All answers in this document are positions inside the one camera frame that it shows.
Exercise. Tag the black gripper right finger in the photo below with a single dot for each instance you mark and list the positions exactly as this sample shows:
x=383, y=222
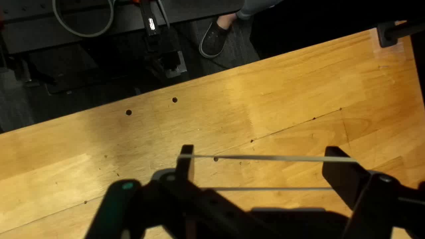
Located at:
x=344, y=175

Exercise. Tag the grey trouser leg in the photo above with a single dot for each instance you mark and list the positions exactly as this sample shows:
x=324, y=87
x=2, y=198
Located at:
x=254, y=6

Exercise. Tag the black shoe with white sole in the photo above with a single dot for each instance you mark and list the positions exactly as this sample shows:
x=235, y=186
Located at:
x=215, y=37

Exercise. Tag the black clamp stand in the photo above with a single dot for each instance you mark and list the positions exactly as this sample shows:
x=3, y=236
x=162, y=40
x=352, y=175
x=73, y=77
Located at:
x=392, y=32

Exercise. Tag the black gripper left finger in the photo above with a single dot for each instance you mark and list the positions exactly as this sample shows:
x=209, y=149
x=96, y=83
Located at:
x=185, y=162

